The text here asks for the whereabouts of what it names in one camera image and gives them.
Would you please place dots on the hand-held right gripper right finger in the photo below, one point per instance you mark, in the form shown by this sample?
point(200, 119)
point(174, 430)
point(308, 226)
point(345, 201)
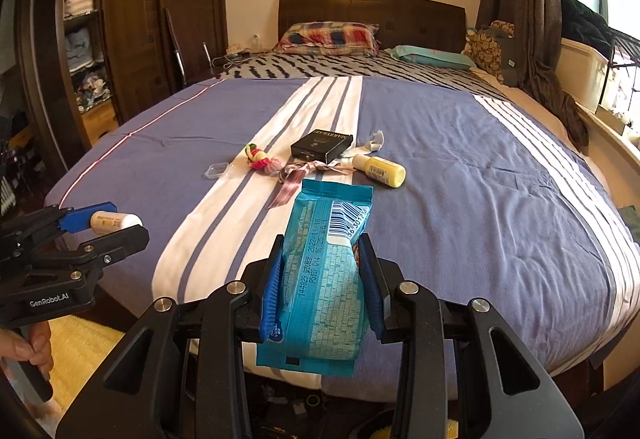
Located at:
point(371, 289)

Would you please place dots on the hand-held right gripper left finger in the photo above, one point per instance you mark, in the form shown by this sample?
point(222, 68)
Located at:
point(272, 289)

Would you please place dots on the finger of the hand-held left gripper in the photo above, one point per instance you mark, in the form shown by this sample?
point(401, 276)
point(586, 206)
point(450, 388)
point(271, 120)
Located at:
point(80, 218)
point(117, 241)

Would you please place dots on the small cream bottle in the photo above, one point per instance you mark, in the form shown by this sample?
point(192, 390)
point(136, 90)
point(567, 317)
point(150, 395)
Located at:
point(117, 221)

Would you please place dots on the teal wipes packet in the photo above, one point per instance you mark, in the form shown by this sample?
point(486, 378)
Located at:
point(320, 299)

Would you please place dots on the pink ribbon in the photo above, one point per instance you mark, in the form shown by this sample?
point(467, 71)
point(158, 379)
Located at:
point(287, 184)

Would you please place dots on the yellow plastic bottle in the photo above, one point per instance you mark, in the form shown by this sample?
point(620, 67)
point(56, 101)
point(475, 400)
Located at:
point(382, 171)

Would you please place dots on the clear plastic container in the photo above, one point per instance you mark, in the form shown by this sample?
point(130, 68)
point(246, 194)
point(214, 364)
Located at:
point(217, 169)

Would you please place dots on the pink scrunchie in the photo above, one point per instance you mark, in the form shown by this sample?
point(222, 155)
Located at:
point(272, 165)

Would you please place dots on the white paper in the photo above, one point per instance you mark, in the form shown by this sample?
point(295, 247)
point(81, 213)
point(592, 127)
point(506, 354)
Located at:
point(370, 144)

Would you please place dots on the black cardboard box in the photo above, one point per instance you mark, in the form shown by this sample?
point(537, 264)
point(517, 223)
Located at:
point(322, 145)

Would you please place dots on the person's left hand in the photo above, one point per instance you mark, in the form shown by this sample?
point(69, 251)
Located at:
point(20, 344)

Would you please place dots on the yellow fluffy rug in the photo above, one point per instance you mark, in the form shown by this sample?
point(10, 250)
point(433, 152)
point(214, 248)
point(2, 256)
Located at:
point(80, 354)

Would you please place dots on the blue white striped blanket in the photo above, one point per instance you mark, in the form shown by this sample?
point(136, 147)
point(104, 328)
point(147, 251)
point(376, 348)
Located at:
point(475, 219)

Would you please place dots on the mixed patterned clothes pile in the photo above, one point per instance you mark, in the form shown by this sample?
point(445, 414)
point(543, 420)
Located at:
point(92, 91)

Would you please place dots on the light blue folded clothes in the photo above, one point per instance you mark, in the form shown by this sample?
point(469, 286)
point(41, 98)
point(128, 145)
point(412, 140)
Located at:
point(85, 49)

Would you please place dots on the black chair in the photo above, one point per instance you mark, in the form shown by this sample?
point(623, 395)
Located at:
point(177, 54)

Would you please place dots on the dark wooden wardrobe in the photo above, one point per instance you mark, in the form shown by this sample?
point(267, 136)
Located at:
point(140, 19)

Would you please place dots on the white striped folded clothes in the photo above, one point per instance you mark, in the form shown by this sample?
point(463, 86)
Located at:
point(80, 6)

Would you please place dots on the grey zebra striped sheet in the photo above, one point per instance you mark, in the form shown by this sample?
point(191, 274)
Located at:
point(325, 66)

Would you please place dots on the teal pillow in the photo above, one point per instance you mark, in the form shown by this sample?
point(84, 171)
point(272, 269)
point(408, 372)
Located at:
point(432, 56)

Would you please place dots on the plaid pillow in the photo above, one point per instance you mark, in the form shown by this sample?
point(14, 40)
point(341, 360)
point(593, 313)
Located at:
point(330, 36)

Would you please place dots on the brown circle patterned cushion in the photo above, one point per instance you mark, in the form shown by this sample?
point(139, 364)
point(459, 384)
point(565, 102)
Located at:
point(485, 51)

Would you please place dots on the dark green cloth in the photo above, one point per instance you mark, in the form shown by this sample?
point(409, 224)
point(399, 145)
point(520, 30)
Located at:
point(631, 221)

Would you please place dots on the dark wooden headboard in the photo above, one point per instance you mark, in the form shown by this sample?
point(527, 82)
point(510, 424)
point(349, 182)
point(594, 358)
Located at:
point(400, 11)

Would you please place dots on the white storage box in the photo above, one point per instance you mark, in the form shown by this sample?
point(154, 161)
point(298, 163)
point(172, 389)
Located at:
point(582, 74)

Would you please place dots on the black jacket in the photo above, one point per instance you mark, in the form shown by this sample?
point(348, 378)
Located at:
point(582, 21)

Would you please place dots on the black metal rack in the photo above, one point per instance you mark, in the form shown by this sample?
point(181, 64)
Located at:
point(625, 51)

